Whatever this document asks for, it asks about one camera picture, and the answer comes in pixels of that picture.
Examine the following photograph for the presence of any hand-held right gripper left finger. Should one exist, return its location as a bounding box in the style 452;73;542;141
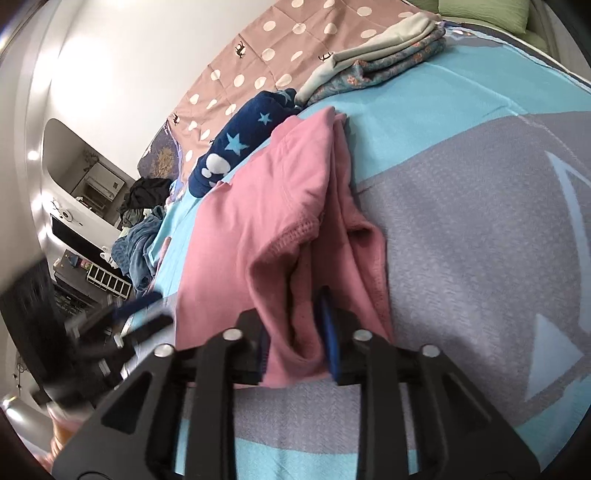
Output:
51;310;272;480

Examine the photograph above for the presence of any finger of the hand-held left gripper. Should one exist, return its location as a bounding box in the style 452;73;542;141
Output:
65;291;164;339
76;315;175;388

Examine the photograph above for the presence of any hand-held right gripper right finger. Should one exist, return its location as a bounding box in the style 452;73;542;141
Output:
318;286;542;480

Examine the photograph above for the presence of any pink shirt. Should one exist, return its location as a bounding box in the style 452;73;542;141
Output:
175;106;395;389

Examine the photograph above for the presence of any person's left forearm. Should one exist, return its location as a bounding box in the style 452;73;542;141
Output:
44;404;86;464

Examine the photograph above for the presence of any dark clothes pile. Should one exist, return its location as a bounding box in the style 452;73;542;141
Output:
121;178;174;227

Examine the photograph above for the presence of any white drawer organizer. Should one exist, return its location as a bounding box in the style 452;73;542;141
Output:
87;262;136;297

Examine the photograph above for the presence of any blue fleece cloth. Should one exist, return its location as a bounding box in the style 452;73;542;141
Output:
111;205;167;292

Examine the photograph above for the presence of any dark patterned cloth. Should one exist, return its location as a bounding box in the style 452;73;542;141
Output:
137;124;182;182

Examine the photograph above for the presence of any blue grey printed bedsheet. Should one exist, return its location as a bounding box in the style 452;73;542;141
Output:
148;18;591;480

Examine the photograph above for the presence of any navy star fleece blanket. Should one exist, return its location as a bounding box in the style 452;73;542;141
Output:
187;89;301;197

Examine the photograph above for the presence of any floral folded garment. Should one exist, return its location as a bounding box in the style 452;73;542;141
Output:
305;23;448;104

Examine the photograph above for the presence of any brown polka dot quilt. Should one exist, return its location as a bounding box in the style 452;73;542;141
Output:
164;0;441;185

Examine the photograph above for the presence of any white folded garment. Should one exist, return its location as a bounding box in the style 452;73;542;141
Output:
294;13;441;104

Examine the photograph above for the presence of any green pillow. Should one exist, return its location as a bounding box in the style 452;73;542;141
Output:
409;0;539;31
526;27;556;52

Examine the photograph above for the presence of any white wall cabinet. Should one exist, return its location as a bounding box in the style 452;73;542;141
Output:
42;118;139;223

